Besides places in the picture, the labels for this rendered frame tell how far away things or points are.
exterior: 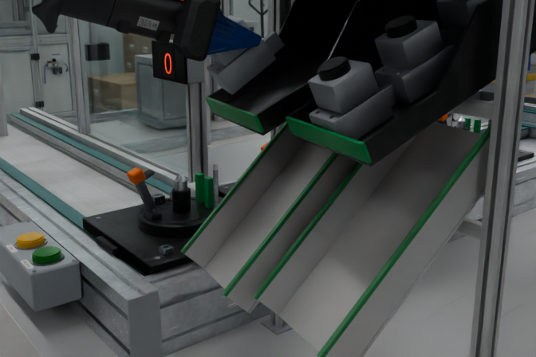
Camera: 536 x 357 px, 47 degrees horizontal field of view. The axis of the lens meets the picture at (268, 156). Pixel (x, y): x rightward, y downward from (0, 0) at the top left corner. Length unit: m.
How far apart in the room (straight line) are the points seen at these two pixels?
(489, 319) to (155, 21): 0.44
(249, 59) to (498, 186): 0.28
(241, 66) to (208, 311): 0.37
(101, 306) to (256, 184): 0.27
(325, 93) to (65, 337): 0.56
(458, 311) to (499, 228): 0.41
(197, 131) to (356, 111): 0.67
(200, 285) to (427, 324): 0.34
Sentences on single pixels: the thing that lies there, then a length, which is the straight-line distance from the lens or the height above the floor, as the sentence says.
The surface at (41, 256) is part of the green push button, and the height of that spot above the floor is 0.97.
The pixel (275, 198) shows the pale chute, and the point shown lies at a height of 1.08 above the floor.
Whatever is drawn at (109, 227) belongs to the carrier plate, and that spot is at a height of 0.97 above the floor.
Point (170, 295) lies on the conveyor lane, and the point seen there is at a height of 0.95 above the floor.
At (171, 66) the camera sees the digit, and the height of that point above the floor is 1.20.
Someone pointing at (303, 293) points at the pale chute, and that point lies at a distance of 0.69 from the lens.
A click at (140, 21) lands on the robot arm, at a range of 0.64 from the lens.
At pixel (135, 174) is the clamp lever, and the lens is 0.95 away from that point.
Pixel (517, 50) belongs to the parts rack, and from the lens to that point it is 0.59.
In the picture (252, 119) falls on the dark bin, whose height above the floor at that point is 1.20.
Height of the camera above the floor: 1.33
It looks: 15 degrees down
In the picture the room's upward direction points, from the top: straight up
